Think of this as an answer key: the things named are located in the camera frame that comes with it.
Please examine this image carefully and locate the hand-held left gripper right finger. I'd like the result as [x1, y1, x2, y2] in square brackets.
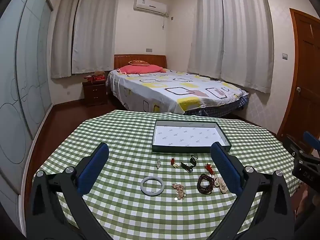
[207, 142, 295, 240]

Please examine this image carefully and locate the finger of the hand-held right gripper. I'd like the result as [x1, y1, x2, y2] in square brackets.
[282, 131, 320, 158]

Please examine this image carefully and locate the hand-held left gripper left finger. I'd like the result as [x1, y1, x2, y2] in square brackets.
[26, 142, 110, 240]

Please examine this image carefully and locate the cream bead bracelet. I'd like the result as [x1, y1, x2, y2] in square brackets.
[214, 177, 228, 194]

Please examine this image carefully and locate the dark red bead bracelet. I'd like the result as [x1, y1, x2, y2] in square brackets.
[197, 174, 215, 194]

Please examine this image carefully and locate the green shallow box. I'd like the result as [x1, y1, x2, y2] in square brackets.
[152, 119, 232, 153]

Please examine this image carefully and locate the gold coin bracelet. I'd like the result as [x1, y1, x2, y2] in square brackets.
[172, 183, 187, 201]

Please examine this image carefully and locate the white jade bangle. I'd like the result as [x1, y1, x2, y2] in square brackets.
[140, 176, 165, 195]

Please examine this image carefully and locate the green checked tablecloth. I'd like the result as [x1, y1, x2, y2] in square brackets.
[32, 110, 300, 240]

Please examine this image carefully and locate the wooden door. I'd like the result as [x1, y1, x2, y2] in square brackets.
[276, 8, 320, 155]

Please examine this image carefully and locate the dark wooden nightstand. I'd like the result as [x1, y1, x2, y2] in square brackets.
[82, 80, 108, 107]

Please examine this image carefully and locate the bed with patterned sheet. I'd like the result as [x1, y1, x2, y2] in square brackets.
[107, 67, 250, 117]

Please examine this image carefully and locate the pink pillow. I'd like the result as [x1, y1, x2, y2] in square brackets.
[117, 65, 164, 75]

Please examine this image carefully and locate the wooden bed headboard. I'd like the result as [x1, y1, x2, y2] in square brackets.
[114, 54, 167, 71]

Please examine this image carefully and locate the frosted glass wardrobe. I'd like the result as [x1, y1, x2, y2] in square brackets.
[0, 0, 54, 230]

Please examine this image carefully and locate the white curtain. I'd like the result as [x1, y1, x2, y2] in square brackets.
[51, 0, 87, 79]
[219, 0, 275, 93]
[71, 0, 121, 75]
[187, 0, 225, 80]

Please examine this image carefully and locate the white air conditioner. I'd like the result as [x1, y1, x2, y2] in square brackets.
[133, 0, 167, 15]

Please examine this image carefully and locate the black cord bead necklace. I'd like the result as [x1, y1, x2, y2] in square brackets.
[180, 155, 198, 173]

